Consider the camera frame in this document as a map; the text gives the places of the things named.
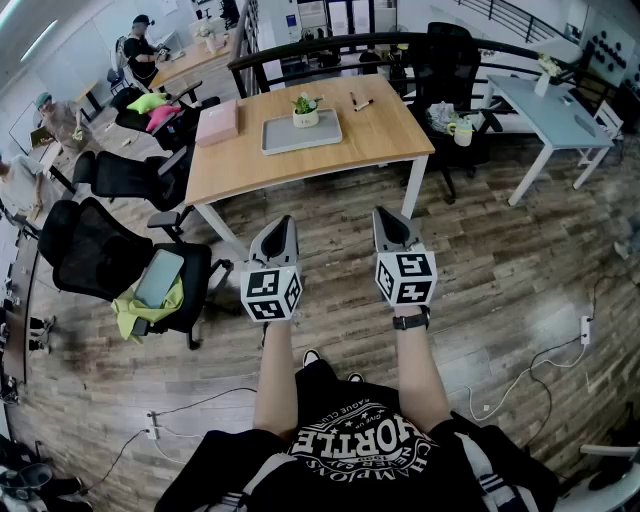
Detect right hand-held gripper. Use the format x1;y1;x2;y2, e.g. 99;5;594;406
372;206;439;307

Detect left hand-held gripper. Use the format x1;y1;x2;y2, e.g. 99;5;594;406
239;215;304;324

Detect grey tray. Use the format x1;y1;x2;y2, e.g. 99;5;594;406
261;108;344;157

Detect small potted green plant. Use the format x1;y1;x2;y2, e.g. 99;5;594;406
291;92;324;130

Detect person's right forearm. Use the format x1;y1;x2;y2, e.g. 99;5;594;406
392;304;452;437

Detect person's left forearm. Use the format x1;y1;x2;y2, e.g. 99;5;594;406
252;319;302;442

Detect black wristwatch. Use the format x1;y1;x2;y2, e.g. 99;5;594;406
392;306;432;332

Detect grey-blue flower bouquet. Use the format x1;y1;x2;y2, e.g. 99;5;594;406
427;101;459;133

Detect pink box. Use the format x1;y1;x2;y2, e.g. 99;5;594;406
194;98;241;148

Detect black trousers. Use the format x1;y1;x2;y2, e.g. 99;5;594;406
293;358;362;397

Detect black office chair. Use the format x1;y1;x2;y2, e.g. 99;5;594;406
109;79;222;154
37;196;234;351
407;21;504;204
72;144;197;214

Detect yellow-green cloth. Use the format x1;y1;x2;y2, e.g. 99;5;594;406
110;274;186;346

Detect pink star cushion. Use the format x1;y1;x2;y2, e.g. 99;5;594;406
146;103;183;133

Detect green star cushion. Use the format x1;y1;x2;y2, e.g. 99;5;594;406
126;91;169;115

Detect grey table with white legs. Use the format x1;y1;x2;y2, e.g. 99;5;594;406
484;74;617;208

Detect long wooden table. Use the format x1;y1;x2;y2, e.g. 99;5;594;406
147;37;237;94

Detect black metal railing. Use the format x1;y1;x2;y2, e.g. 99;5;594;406
227;32;626;101

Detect white vase with flowers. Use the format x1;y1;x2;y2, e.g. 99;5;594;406
197;24;222;55
533;52;562;98

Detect black printed t-shirt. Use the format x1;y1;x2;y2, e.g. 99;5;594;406
155;379;561;512

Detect white chair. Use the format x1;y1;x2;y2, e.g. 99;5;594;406
572;99;627;191

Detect pale mug with yellow handle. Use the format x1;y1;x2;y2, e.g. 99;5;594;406
446;118;474;148

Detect black cable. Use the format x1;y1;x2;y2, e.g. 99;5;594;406
82;387;259;497

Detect white cable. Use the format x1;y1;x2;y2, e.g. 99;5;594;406
467;339;589;423

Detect grey backpack strap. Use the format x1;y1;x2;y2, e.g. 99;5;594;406
238;452;297;512
452;432;527;512

